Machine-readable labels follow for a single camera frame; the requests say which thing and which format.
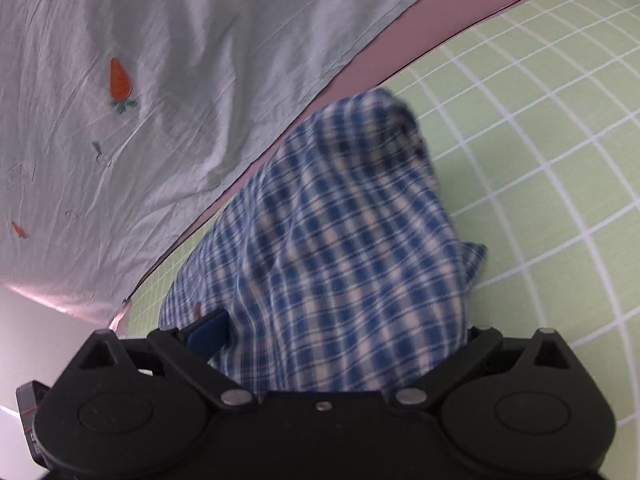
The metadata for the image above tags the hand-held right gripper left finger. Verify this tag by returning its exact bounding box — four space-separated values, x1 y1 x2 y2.
50 309 259 411

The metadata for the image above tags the white carrot print sheet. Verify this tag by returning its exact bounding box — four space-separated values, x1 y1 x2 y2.
0 0 477 312

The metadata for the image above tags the green grid mat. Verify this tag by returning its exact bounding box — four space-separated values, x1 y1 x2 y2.
124 0 640 426

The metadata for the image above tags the pink mattress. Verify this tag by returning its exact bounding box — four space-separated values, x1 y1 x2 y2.
0 0 623 332

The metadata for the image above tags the blue plaid shirt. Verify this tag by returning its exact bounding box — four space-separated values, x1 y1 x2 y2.
157 87 489 394

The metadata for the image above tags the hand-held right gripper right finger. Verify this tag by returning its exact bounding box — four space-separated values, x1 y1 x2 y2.
390 326 602 409

